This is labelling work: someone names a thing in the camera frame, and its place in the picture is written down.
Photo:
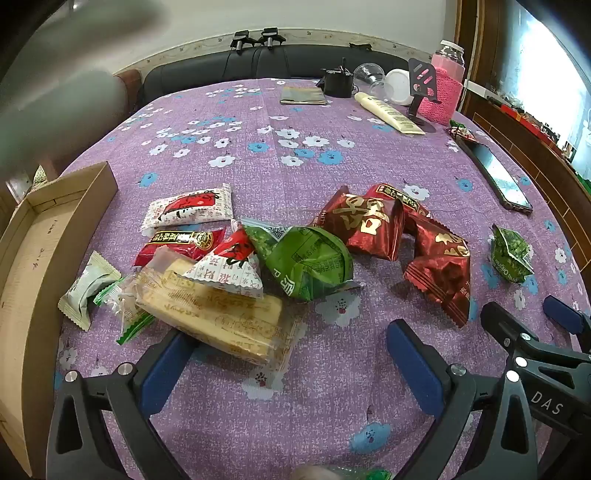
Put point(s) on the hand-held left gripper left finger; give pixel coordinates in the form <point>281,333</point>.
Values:
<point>161,369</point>

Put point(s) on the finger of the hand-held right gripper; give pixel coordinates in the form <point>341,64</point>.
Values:
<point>512,330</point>
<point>561,316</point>

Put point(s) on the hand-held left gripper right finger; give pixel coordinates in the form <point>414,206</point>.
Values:
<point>413,364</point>

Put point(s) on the clear green edged snack packet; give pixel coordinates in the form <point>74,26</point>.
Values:
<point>122,309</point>

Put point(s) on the clear biscuit packet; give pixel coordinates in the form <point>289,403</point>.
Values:
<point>221,318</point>

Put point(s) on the dark red gold snack packet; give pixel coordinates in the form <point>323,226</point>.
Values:
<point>364,221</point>
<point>438,267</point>

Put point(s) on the pale green snack packet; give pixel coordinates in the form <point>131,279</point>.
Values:
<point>87,288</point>

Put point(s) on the white red snack packet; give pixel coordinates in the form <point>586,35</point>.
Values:
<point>231,265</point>
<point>189,207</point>

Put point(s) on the red gold label snack packet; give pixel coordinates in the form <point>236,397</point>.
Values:
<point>173,240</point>

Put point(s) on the large green snack packet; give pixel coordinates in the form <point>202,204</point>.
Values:
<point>309,263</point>

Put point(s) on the small dark green snack packet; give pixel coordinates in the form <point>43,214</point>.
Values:
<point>261,242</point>

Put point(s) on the shallow cardboard box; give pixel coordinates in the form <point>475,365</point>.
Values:
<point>27,258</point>

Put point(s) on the black smartphone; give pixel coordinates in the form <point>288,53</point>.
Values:
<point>494,173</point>

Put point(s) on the wooden sideboard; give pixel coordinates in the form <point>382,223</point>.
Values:
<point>531,138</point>

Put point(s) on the red green candy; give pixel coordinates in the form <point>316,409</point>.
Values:
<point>461,131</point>

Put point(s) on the purple floral tablecloth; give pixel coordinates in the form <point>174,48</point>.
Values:
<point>323,161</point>

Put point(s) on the green patterned pillow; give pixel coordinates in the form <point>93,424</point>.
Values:
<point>39,177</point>

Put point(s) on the bottle in pink knitted sleeve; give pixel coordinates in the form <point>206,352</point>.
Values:
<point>445,92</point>

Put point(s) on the cream tube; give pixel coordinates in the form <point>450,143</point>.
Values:
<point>388,113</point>

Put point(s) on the bright window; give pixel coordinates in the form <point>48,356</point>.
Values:
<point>554,60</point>

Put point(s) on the black pink phone stand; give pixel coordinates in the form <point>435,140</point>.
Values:
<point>421,76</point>

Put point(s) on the white round container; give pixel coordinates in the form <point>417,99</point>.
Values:
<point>397,85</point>

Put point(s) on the brown armchair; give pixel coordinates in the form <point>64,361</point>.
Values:
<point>131,83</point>

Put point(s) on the black device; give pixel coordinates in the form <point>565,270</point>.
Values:
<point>337,83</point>

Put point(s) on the grey booklet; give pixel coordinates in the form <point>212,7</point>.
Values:
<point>302,94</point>

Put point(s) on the black leather sofa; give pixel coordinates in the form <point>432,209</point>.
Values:
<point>194,74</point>

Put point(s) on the grey blurred object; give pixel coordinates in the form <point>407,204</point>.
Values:
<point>60,83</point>

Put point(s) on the spare black gripper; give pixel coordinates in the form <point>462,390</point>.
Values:
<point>242,40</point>
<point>270,37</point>

